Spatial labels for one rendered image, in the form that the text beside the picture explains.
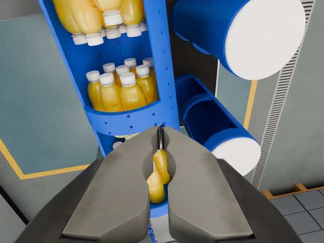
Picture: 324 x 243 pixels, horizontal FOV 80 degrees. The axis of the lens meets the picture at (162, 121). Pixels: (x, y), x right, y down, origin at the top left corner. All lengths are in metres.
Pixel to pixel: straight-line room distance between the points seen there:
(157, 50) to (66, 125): 1.66
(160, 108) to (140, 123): 0.07
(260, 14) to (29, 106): 1.82
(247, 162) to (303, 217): 2.43
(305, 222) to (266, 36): 2.89
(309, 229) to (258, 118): 1.61
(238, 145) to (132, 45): 0.62
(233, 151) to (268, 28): 0.52
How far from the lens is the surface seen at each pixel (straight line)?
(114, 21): 0.49
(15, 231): 2.94
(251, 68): 0.78
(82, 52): 0.67
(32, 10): 1.05
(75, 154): 2.24
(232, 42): 0.72
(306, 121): 2.91
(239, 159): 1.02
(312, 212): 3.54
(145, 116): 0.50
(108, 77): 0.56
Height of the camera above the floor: 1.66
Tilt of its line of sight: 57 degrees down
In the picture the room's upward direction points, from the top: 163 degrees clockwise
